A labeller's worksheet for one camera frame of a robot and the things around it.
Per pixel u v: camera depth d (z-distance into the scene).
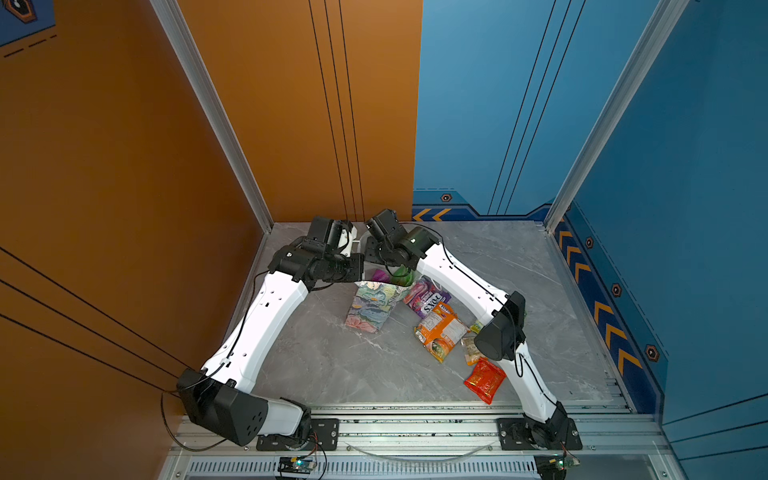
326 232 0.55
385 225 0.63
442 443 0.72
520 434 0.73
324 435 0.74
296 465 0.71
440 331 0.87
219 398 0.38
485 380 0.80
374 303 0.76
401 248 0.60
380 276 0.87
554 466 0.70
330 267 0.55
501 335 0.52
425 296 0.96
